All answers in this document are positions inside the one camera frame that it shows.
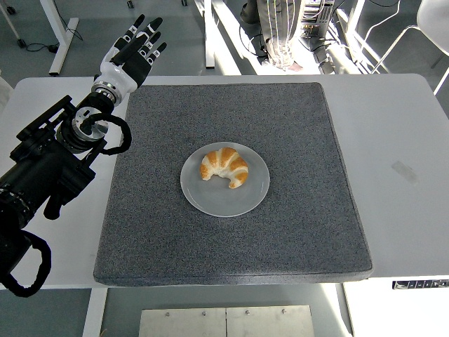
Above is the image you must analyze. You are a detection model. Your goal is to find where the person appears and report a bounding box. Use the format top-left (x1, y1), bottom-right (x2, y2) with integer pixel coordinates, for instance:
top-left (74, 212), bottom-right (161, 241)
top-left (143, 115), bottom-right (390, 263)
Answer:
top-left (240, 0), bottom-right (308, 73)

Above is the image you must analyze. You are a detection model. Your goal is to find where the white table leg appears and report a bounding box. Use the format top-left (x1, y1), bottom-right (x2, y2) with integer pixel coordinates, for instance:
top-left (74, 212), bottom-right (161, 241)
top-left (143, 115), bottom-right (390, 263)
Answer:
top-left (81, 287), bottom-right (109, 337)

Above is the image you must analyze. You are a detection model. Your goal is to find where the white desk leg with foot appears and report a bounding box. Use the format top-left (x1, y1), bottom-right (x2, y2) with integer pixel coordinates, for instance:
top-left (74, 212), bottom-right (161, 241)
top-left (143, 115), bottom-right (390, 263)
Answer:
top-left (39, 0), bottom-right (80, 77)

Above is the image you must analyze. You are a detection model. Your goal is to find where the thin leg with caster wheel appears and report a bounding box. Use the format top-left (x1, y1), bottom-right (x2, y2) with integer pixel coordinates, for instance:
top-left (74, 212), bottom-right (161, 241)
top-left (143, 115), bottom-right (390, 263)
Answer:
top-left (0, 5), bottom-right (27, 49)

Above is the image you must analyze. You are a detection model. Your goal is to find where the thin black floor cable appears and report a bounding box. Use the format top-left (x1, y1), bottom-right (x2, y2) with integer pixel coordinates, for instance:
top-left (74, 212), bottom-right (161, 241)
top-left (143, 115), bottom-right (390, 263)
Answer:
top-left (25, 26), bottom-right (82, 54)

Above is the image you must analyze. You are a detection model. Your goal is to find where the grey speckled mat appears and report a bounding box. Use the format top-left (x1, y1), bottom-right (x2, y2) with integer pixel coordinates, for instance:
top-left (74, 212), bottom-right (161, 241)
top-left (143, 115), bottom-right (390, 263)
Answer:
top-left (92, 82), bottom-right (373, 286)

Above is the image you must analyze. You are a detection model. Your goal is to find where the golden croissant bread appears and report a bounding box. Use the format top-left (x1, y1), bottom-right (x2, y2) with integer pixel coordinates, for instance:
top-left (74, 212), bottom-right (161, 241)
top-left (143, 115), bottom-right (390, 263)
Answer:
top-left (199, 147), bottom-right (249, 190)

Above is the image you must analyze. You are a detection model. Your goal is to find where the grey metal plate with screws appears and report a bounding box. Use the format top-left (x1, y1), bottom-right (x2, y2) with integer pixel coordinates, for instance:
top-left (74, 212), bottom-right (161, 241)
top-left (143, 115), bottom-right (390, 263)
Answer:
top-left (138, 305), bottom-right (316, 337)

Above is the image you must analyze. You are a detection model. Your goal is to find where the black looped floor cable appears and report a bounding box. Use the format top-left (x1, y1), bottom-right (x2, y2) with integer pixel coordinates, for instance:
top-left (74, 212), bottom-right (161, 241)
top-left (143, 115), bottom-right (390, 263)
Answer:
top-left (239, 22), bottom-right (269, 59)

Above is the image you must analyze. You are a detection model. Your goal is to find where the round pale grey plate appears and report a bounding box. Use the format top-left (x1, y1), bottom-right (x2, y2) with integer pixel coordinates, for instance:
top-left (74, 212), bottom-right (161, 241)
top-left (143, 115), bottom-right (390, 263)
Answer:
top-left (180, 140), bottom-right (271, 218)

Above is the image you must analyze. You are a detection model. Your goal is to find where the white chair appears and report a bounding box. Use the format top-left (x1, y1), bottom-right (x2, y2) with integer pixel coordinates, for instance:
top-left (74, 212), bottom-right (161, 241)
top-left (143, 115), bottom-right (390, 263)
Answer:
top-left (363, 0), bottom-right (449, 95)

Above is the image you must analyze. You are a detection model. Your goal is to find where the table control panel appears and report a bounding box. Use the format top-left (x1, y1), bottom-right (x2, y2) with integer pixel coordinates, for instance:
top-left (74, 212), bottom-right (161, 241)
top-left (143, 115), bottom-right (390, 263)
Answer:
top-left (391, 279), bottom-right (449, 291)

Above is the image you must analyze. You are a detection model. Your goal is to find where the silver computer tower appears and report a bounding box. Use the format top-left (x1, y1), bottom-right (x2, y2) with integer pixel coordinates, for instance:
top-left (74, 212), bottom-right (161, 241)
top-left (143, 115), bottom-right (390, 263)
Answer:
top-left (300, 0), bottom-right (336, 39)

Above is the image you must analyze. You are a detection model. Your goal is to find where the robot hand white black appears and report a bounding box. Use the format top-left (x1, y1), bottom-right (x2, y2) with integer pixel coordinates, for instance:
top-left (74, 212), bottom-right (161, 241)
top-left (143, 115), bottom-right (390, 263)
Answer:
top-left (100, 13), bottom-right (168, 91)

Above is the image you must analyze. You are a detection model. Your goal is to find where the white upright frame post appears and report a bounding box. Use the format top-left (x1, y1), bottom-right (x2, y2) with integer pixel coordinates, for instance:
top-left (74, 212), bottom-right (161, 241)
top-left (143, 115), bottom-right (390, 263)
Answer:
top-left (193, 0), bottom-right (215, 70)

